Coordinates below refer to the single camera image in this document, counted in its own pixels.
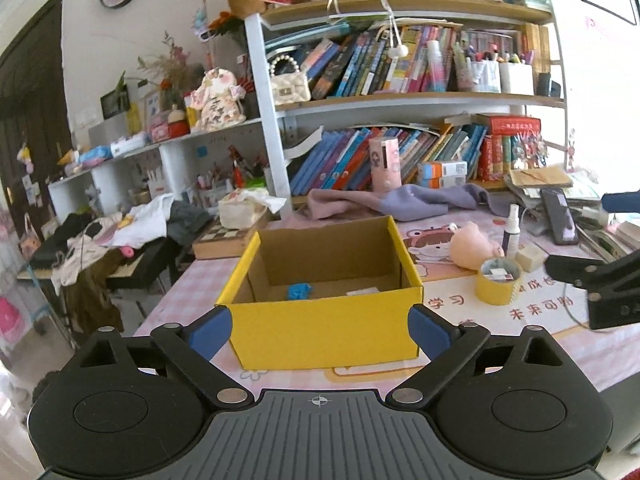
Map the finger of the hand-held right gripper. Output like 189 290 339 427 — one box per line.
544 254 640 332
601 191 640 214

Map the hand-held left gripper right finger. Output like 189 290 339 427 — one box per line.
385 304 568 409

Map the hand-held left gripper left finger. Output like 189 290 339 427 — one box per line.
75 304 255 410

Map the beige eraser block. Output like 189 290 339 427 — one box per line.
515 246 546 274

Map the yellow cardboard box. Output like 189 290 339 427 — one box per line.
215 215 425 371

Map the black phone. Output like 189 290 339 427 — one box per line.
541 188 580 246

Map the small white spray bottle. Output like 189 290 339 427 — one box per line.
502 204 522 257

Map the yellow tape roll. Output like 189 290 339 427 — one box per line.
475 257 524 306

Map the brown envelope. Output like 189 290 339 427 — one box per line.
509 166 574 190

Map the wooden chessboard box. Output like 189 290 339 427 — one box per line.
192 225 262 261

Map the pink pig toy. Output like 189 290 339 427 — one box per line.
449 221 505 265

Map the dark grey clothing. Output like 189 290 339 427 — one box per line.
167 200 214 249

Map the cream cloth bundle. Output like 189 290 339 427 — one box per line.
218 188 287 231

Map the red book box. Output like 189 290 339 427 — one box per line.
480 114 543 182

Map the pink and purple cloth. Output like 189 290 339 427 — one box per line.
306 183 512 224

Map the white clothing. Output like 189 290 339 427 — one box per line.
106 192 176 249

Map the orange and white box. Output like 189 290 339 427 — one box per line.
417 161 469 187

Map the pink cylinder case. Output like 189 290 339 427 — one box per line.
369 137 402 192

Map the white pen holder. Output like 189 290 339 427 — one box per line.
467 60 501 94

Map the white side shelf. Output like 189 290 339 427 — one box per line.
47 117 268 222

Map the row of colourful books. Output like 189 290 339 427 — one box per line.
290 125 490 197

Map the floral dress doll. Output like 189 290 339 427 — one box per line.
186 67 247 132

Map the white quilted handbag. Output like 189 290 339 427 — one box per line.
270 55 311 106

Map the dried flower bouquet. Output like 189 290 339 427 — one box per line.
136 32 202 97

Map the row of dark books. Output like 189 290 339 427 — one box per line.
300 25 457 99

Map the dark wooden door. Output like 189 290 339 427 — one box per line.
0 0 74 261

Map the white bookshelf frame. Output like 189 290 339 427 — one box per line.
244 0 568 213

